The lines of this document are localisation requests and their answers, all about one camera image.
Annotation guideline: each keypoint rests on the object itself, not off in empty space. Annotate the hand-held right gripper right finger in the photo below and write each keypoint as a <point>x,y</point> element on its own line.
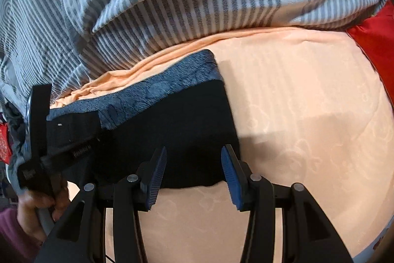
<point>232,179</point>

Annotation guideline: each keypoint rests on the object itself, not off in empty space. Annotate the person's left hand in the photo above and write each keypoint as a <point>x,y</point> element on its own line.
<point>29,210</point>

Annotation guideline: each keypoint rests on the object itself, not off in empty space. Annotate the red cloth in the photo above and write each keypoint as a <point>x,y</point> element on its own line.
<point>375,38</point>

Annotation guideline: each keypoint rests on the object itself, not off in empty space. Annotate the red printed bag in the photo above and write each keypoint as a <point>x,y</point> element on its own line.
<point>4,142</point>

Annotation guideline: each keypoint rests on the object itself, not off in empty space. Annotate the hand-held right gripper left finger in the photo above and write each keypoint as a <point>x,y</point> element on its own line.
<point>155,179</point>

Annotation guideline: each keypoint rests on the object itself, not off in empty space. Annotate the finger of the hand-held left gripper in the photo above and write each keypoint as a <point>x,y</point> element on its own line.
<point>74,130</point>

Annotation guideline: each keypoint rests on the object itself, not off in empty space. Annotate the black pants with blue lining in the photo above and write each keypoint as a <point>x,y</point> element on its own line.
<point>172,127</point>

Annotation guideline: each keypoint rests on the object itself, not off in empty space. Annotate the person's left forearm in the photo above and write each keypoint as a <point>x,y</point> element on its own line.
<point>12,235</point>

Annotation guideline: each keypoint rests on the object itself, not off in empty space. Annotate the peach bed sheet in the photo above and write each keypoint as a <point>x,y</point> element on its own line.
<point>307,127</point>

